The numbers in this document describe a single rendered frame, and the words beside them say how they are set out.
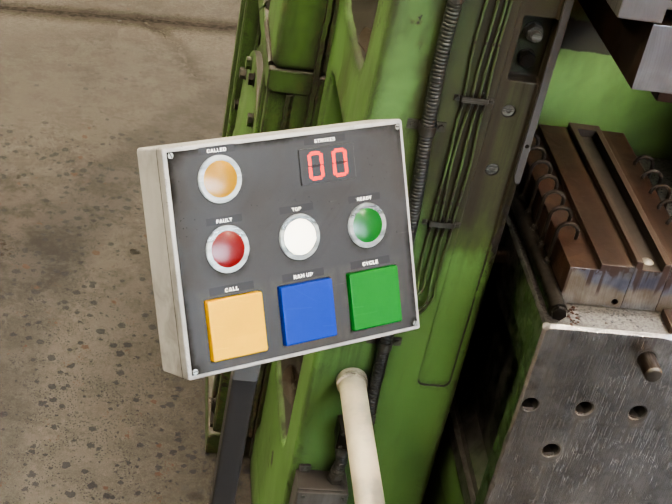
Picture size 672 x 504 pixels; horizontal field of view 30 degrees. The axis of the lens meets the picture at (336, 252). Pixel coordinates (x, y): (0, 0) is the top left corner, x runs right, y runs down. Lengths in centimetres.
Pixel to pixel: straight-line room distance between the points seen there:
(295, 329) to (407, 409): 63
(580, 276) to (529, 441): 28
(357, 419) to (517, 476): 27
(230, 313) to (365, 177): 25
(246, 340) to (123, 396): 142
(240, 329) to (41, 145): 236
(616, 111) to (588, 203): 34
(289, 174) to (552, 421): 64
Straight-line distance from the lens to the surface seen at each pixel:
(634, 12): 167
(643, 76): 172
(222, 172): 151
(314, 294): 157
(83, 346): 307
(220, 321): 152
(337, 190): 159
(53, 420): 287
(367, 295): 161
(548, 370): 189
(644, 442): 204
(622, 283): 190
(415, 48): 178
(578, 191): 203
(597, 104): 229
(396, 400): 215
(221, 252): 151
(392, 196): 163
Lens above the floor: 194
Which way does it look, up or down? 33 degrees down
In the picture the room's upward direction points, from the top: 12 degrees clockwise
